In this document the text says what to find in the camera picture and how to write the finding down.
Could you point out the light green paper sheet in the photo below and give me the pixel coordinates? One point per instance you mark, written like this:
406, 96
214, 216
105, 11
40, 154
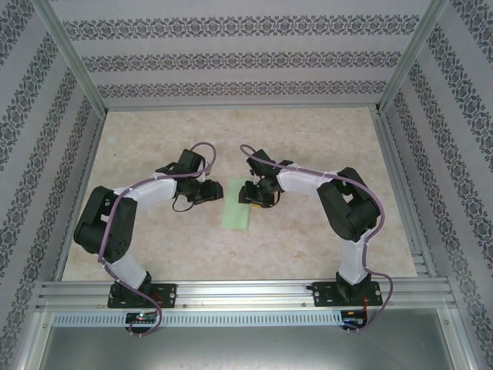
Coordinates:
237, 216

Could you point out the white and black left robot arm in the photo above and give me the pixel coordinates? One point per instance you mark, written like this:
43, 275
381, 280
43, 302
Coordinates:
115, 231

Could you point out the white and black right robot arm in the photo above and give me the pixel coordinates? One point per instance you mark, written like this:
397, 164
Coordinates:
346, 216

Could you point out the grey metal shelf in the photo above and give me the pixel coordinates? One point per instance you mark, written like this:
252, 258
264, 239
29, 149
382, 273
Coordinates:
246, 347

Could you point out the aluminium mounting rail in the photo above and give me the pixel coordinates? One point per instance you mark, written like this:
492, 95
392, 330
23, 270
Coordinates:
246, 293

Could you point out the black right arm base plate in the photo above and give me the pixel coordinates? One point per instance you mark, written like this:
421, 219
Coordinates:
325, 294

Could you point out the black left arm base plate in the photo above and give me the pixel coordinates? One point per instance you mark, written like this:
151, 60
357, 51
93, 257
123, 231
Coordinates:
165, 297

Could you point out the aluminium side floor rail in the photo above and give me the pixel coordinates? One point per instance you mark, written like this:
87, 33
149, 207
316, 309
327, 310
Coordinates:
398, 162
82, 185

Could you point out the aluminium frame post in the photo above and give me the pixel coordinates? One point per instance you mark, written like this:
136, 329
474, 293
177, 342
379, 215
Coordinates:
414, 58
73, 61

